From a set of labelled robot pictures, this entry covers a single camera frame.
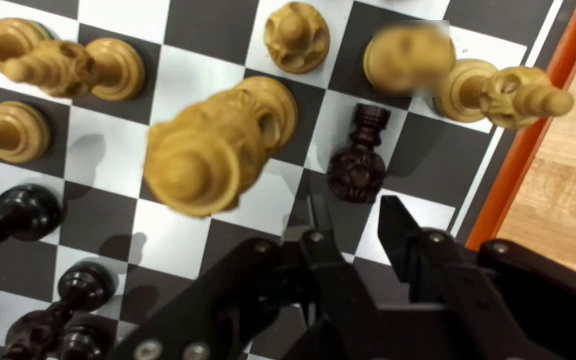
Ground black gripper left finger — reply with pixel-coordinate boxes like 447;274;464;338
109;193;395;360

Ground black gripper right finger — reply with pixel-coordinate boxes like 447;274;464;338
377;197;576;360

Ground large light chess piece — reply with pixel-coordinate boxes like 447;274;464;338
143;76;298;218

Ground light chess piece far right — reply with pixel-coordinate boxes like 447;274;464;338
432;60;573;131

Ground black pawn chess piece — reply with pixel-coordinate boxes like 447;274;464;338
0;184;62;244

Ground light pawn chess piece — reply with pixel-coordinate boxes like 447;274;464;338
263;3;329;75

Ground light chess piece top right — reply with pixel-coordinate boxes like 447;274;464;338
361;27;455;95

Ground light chess piece top left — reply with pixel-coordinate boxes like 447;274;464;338
0;39;146;103

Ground light chess piece mid left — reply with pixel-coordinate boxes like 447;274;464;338
0;103;50;164

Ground light chess piece right edge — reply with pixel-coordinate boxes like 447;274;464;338
0;18;51;62

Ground chessboard with orange frame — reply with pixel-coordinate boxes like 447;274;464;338
0;0;576;360

